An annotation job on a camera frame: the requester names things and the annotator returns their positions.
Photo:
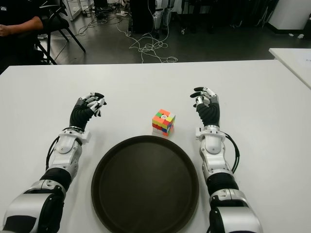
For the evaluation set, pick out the robot right arm silver black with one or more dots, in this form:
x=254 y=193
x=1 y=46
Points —
x=216 y=157

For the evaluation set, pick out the multicoloured Rubik's cube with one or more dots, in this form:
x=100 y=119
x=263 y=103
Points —
x=163 y=122

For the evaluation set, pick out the seated person in black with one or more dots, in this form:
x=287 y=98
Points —
x=14 y=8

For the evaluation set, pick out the white side table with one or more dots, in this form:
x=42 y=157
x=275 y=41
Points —
x=295 y=61

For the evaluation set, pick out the tall black box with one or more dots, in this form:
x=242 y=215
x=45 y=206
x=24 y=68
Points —
x=142 y=15

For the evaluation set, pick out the white glass display case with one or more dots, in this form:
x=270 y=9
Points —
x=73 y=9

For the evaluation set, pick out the white humanoid robot legs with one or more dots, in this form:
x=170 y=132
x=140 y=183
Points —
x=161 y=14

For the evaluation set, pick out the robot right hand black silver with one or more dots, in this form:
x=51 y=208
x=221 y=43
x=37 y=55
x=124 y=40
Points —
x=210 y=112

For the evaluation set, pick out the white cabinet with black base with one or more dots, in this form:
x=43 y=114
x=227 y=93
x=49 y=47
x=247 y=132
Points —
x=291 y=12

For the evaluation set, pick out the black folding chair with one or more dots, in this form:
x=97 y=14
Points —
x=57 y=23

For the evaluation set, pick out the small white floor object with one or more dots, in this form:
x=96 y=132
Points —
x=300 y=36

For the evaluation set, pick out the robot left hand black silver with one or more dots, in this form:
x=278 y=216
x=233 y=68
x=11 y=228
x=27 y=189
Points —
x=81 y=114

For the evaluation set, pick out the robot left arm silver black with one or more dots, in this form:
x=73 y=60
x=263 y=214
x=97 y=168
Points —
x=60 y=155

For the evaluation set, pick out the person's bare forearm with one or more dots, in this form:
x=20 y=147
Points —
x=22 y=25

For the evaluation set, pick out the dark brown round plate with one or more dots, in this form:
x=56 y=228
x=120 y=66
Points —
x=145 y=187

